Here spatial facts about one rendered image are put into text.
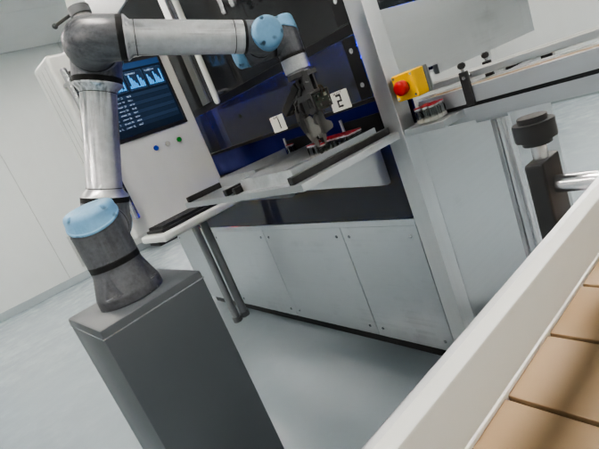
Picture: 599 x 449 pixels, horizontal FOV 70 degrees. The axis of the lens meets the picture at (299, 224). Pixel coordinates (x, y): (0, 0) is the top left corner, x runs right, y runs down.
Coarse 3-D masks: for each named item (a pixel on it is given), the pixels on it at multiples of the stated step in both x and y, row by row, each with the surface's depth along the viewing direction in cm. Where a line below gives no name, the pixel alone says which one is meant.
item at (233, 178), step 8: (280, 152) 179; (296, 152) 152; (264, 160) 174; (272, 160) 176; (280, 160) 147; (240, 168) 167; (248, 168) 169; (256, 168) 172; (224, 176) 163; (232, 176) 153; (240, 176) 149; (224, 184) 160; (232, 184) 156
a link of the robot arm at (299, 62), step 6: (300, 54) 117; (306, 54) 119; (288, 60) 117; (294, 60) 117; (300, 60) 117; (306, 60) 118; (282, 66) 120; (288, 66) 118; (294, 66) 117; (300, 66) 117; (306, 66) 118; (288, 72) 118; (294, 72) 118
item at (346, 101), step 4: (344, 88) 133; (336, 92) 136; (340, 92) 134; (344, 92) 133; (332, 96) 137; (344, 96) 134; (348, 96) 133; (332, 100) 138; (336, 100) 137; (344, 100) 135; (348, 100) 134; (332, 104) 139; (336, 104) 138; (340, 104) 137; (344, 104) 135; (348, 104) 134; (332, 108) 140; (336, 108) 139; (340, 108) 137; (344, 108) 136
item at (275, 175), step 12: (372, 132) 126; (348, 144) 120; (300, 156) 142; (324, 156) 115; (264, 168) 133; (276, 168) 136; (288, 168) 139; (300, 168) 110; (240, 180) 128; (252, 180) 123; (264, 180) 118; (276, 180) 114
